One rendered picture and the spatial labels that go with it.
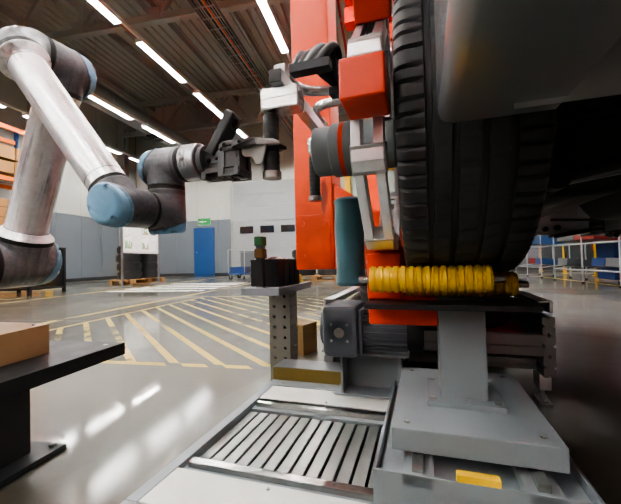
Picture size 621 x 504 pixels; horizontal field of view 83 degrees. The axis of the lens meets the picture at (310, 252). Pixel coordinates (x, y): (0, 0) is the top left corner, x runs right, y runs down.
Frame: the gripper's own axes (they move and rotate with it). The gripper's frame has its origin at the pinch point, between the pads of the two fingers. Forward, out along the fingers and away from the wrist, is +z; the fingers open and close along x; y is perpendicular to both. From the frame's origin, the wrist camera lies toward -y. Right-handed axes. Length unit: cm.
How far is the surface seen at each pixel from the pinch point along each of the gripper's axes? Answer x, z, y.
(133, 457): -7, -51, 83
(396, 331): -41, 22, 51
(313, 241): -59, -10, 20
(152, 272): -799, -757, 52
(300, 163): -60, -15, -12
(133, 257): -724, -756, 6
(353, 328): -39, 9, 50
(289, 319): -73, -27, 54
